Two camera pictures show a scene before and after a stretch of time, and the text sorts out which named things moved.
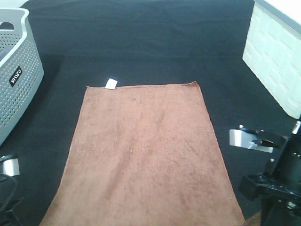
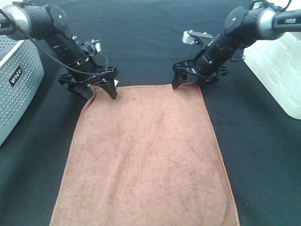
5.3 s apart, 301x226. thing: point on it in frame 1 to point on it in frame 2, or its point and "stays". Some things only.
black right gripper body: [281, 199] to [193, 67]
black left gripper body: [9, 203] to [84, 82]
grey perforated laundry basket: [21, 68] stays
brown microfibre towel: [143, 155] stays
